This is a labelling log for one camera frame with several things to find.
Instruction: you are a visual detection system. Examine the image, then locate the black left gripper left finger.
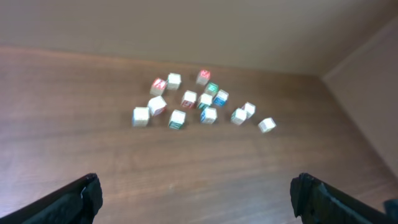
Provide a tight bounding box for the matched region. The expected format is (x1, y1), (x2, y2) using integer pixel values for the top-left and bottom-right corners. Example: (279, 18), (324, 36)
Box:
(1, 173), (103, 224)

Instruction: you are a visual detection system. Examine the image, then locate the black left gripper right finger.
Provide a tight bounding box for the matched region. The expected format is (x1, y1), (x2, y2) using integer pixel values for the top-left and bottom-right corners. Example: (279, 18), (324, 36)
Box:
(290, 173), (397, 224)

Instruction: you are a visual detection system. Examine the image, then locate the blue sided plain wooden block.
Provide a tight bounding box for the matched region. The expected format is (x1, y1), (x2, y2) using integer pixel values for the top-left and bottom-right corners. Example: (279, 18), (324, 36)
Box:
(132, 107), (150, 126)

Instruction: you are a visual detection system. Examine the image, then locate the yellow engraved wooden block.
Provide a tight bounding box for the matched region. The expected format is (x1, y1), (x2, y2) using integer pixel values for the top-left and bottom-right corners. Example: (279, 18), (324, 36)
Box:
(258, 118), (276, 133)

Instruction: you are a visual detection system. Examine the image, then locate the red sided wooden block left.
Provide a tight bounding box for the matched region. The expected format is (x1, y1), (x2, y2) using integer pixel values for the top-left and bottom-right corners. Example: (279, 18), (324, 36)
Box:
(147, 96), (167, 116)

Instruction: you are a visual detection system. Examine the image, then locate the red sided wooden block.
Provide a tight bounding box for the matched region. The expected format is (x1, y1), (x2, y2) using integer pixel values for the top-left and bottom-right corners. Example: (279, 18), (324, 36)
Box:
(181, 90), (197, 108)
(147, 96), (167, 116)

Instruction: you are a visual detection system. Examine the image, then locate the green sided wooden block lower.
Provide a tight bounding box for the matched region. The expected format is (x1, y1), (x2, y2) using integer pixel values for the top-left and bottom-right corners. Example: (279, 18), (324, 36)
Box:
(169, 110), (186, 129)

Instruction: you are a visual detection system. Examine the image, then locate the green sided wooden block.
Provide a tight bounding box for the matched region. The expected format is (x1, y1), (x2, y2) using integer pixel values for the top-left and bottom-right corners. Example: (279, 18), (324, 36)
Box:
(169, 110), (186, 129)
(197, 93), (213, 110)

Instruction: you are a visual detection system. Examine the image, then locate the blue engraved wooden block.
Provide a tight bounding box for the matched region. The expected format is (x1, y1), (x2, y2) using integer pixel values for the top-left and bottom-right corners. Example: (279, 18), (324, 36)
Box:
(200, 107), (218, 124)

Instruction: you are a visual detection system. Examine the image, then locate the red letter A block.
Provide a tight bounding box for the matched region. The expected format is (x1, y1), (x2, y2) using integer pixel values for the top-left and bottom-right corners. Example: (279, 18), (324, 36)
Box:
(150, 78), (167, 96)

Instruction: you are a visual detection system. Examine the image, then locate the green sided wooden block centre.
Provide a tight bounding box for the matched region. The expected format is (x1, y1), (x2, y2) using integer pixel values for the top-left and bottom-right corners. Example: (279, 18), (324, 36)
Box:
(197, 93), (213, 110)

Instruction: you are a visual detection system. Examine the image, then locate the red sided wooden block centre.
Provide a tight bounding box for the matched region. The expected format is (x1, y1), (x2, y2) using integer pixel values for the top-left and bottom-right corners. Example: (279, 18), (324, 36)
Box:
(181, 90), (197, 108)

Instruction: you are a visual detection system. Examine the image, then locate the green top wooden block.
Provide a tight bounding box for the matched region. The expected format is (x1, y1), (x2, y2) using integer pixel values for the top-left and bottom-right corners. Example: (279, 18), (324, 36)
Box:
(204, 82), (219, 97)

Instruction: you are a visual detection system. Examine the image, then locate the plain wooden block top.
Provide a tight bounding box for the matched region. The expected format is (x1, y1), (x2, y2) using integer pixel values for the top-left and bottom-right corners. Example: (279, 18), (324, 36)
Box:
(167, 73), (182, 90)

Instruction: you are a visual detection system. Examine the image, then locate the red letter M block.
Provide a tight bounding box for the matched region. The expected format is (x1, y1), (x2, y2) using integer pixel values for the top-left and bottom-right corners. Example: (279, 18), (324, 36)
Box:
(196, 70), (211, 85)

